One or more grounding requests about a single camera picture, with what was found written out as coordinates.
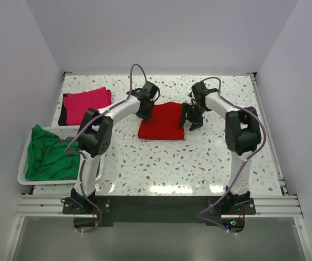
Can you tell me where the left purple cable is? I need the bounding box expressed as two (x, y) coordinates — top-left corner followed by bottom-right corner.
(64, 64), (150, 233)

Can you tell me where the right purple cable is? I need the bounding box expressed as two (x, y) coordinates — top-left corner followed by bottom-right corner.
(196, 76), (267, 227)

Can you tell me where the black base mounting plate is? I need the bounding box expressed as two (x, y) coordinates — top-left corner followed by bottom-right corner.
(61, 196), (256, 229)

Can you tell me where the white plastic laundry basket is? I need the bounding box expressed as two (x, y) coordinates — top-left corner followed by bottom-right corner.
(16, 125), (107, 187)

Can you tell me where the folded black t shirt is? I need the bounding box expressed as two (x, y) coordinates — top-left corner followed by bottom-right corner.
(58, 94), (114, 127)

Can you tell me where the aluminium front rail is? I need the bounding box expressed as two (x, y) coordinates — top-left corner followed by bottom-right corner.
(16, 195), (303, 218)

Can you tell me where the red t shirt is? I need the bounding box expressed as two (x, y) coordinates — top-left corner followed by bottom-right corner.
(138, 102), (185, 140)

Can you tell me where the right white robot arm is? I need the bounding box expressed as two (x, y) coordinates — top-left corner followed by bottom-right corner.
(180, 80), (266, 214)

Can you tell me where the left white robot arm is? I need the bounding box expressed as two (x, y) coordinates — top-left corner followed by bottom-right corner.
(71, 81), (160, 213)

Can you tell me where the green t shirt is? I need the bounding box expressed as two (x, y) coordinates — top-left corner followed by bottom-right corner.
(25, 123), (103, 182)

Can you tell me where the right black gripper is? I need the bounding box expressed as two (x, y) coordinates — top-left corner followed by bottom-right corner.
(179, 103), (208, 132)

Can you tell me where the purple cable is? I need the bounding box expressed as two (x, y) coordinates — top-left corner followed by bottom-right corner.
(64, 64), (150, 233)
(196, 76), (267, 227)

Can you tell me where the folded pink t shirt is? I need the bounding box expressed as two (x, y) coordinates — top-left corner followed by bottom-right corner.
(63, 86), (112, 126)

